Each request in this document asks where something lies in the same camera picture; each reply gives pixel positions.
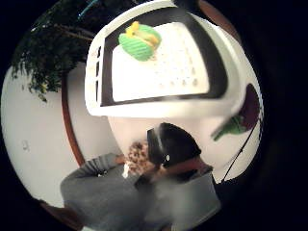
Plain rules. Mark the leopard print hair scrunchie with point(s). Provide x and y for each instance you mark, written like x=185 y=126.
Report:
x=138 y=157

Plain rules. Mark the white hair clip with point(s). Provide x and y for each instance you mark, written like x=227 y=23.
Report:
x=125 y=170

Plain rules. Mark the green and yellow corn toy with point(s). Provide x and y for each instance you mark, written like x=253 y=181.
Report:
x=138 y=45

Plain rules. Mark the the person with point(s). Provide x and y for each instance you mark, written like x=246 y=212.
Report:
x=106 y=195

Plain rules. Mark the purple eggplant toy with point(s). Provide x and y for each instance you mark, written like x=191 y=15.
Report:
x=250 y=110

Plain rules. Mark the green leafy plant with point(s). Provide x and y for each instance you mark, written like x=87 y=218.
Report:
x=45 y=61

